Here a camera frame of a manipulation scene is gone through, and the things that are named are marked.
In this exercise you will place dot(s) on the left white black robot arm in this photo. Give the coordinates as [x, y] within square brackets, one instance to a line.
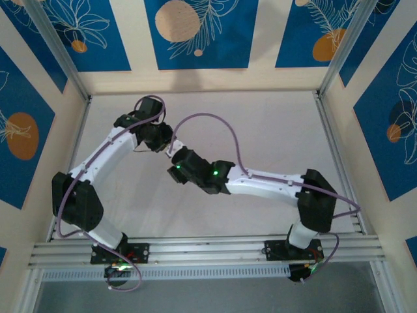
[107, 153]

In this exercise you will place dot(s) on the aluminium mounting rail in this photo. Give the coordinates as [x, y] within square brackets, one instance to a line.
[208, 247]

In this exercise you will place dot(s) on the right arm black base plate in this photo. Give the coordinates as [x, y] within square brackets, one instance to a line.
[277, 251]

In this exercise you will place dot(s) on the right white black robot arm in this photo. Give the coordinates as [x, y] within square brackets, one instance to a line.
[260, 186]

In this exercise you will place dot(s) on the aluminium frame bar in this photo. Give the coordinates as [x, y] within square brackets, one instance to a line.
[384, 287]
[31, 290]

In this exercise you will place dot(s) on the black controller board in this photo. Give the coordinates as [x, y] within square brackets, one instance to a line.
[303, 272]
[119, 270]

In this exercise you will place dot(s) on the aluminium table side rail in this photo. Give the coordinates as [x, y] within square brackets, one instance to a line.
[81, 127]
[323, 114]

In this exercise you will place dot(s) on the aluminium corner post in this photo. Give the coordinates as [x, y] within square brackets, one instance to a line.
[347, 49]
[58, 49]

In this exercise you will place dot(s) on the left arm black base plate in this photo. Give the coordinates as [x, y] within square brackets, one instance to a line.
[140, 252]

